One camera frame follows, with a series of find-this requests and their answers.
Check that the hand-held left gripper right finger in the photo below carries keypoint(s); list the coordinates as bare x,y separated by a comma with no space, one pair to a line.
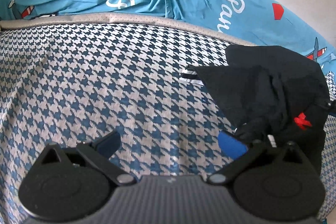
231,146

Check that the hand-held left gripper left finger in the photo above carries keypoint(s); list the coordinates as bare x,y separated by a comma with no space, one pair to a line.
110,144

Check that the black t-shirt with red print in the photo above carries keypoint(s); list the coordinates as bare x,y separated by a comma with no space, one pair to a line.
249,87

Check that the blue white houndstooth mat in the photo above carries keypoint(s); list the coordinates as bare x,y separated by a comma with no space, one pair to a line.
105,82

